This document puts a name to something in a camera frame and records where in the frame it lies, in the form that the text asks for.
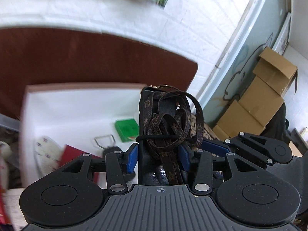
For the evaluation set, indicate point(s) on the green small box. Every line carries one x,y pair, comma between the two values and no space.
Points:
127,129

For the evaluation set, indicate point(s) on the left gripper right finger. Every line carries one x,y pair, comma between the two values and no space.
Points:
185,156

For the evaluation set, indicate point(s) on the black car key fob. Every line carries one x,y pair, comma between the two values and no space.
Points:
120,157

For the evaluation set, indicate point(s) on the stacked brown cardboard boxes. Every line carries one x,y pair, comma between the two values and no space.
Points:
257,106

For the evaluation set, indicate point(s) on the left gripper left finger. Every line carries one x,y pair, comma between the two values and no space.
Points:
131,158

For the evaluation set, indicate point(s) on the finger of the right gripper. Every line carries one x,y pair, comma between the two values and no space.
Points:
214,146

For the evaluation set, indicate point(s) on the dark red chair back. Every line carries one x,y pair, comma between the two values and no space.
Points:
35,56

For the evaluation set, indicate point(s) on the silver blister pill strip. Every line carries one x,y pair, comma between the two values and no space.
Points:
47,155

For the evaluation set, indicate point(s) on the white cardboard storage box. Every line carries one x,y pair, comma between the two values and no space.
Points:
81,115

